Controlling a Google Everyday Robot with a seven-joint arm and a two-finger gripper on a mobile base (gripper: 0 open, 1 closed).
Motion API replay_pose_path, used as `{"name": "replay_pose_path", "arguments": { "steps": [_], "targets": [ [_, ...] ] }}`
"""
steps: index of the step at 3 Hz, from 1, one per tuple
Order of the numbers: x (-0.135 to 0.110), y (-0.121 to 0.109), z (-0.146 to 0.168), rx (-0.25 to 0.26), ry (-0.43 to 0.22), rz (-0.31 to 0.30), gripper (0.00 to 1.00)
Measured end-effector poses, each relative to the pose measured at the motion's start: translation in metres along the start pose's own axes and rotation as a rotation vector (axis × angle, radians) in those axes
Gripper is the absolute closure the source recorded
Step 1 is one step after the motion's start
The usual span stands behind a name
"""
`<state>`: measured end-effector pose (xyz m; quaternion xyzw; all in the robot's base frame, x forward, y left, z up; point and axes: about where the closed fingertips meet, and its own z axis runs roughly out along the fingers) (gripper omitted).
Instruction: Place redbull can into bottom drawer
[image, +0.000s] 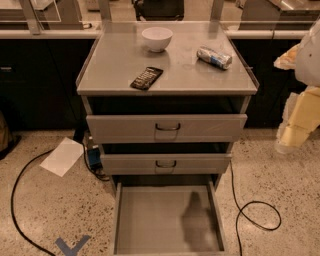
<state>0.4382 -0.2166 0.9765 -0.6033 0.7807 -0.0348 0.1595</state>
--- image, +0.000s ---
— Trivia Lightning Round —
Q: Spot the dark counter with rail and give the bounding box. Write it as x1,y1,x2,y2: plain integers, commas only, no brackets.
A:
0,0,320,132

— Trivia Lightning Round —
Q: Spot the grey top drawer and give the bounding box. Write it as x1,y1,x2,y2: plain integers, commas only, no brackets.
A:
86,114,247,144

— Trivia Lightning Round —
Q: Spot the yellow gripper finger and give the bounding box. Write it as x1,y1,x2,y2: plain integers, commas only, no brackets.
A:
275,87,320,154
274,44,299,70

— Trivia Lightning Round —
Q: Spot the black drawer handle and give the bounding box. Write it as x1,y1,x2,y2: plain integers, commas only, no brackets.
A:
155,123,181,131
155,160,177,168

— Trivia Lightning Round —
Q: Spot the blue power box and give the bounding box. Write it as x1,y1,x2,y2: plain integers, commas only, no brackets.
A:
87,146,102,171

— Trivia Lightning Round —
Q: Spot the grey metal drawer cabinet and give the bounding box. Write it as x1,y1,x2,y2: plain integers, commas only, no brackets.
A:
77,22,257,256

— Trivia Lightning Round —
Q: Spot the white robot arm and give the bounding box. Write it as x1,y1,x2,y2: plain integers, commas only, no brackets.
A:
274,20,320,154

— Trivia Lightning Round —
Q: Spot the blue tape floor marker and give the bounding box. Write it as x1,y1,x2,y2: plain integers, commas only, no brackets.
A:
54,234,92,256

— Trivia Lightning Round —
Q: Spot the grey middle drawer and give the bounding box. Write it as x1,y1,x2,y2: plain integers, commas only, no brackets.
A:
101,153,231,175

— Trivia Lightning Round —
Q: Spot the black cable right floor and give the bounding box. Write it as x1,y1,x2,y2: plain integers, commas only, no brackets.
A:
229,161,283,256

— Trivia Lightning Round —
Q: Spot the black snack bar packet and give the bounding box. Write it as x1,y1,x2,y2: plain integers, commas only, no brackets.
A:
130,67,163,91

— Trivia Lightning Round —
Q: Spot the black drawer handle top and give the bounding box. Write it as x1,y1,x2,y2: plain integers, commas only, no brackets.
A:
155,123,181,131

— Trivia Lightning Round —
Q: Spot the white paper sheet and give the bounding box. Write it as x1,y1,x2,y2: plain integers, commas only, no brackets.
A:
40,137,83,177

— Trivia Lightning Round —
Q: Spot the grey open bottom drawer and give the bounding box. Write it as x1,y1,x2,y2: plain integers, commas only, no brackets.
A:
110,181,228,256

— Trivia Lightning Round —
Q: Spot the black drawer handle middle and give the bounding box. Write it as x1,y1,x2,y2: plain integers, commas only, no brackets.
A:
155,160,177,168

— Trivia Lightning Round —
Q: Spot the white ceramic bowl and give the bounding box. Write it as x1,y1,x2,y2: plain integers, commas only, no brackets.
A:
141,27,173,52

